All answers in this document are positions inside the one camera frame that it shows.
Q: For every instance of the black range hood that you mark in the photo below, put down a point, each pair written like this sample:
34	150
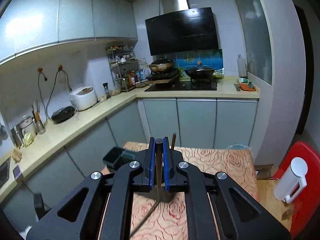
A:
182	32

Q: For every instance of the metal lidded pot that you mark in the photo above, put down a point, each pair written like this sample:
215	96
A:
26	126

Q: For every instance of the black electric griddle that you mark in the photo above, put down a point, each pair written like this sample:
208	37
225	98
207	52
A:
62	115

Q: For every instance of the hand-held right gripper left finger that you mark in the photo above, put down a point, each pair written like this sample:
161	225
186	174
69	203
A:
152	162

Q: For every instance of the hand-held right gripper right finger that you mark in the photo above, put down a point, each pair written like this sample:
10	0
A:
165	162

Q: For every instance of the beige kitchen countertop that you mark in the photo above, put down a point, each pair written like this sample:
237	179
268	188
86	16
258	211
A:
112	105

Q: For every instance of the white fluffy cloth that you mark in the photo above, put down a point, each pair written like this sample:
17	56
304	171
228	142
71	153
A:
26	232

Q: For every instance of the grey upper cabinets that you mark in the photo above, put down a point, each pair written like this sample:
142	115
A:
75	15

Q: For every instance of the black utensil holder box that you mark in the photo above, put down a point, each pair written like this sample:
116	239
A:
113	158

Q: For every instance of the dark patterned chopstick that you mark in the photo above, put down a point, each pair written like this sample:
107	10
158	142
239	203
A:
159	160

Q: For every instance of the reddish brown chopstick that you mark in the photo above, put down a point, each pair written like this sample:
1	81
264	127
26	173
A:
174	141

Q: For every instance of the black induction cooker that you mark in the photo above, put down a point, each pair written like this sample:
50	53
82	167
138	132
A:
162	75

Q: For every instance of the black wok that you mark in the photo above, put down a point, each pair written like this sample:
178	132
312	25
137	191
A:
200	72

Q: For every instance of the white plastic bottle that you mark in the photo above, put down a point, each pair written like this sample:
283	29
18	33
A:
241	66

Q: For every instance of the white electric kettle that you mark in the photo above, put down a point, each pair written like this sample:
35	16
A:
290	180

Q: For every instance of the metal spice rack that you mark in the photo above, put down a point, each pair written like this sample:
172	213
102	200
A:
122	62

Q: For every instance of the white rice cooker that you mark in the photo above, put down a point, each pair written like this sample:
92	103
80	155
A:
83	98

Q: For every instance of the metal countertop utensil cup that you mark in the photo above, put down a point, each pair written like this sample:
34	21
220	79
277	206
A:
39	127

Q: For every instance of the red plastic chair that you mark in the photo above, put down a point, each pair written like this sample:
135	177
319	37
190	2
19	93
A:
310	180

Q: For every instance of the rose patterned tablecloth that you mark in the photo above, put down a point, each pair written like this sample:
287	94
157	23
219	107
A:
220	160

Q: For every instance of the chopped pale vegetables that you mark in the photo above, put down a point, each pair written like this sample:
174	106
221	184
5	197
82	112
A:
28	140

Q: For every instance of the trash bin with bag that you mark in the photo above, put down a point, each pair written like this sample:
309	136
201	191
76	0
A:
238	147

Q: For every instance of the black gas stove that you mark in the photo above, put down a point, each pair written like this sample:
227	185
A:
200	86

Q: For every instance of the brown frying pan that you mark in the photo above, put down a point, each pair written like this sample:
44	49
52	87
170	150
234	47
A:
161	65

